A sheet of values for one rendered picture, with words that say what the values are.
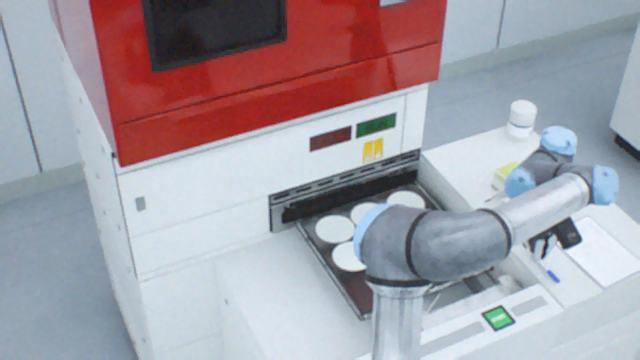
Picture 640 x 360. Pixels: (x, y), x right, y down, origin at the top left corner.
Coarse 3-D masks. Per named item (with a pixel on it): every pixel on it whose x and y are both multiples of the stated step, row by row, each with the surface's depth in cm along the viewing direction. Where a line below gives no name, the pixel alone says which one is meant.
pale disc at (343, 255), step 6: (342, 246) 201; (348, 246) 201; (336, 252) 199; (342, 252) 199; (348, 252) 199; (336, 258) 198; (342, 258) 198; (348, 258) 198; (354, 258) 198; (342, 264) 196; (348, 264) 196; (354, 264) 196; (360, 264) 196
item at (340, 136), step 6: (336, 132) 201; (342, 132) 202; (348, 132) 203; (312, 138) 198; (318, 138) 199; (324, 138) 200; (330, 138) 201; (336, 138) 202; (342, 138) 203; (348, 138) 204; (312, 144) 200; (318, 144) 200; (324, 144) 201; (330, 144) 202; (312, 150) 201
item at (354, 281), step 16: (384, 192) 217; (416, 192) 217; (336, 208) 211; (352, 208) 211; (432, 208) 212; (304, 224) 207; (320, 240) 202; (352, 240) 202; (336, 272) 194; (352, 272) 194; (352, 288) 190; (368, 288) 190; (368, 304) 186
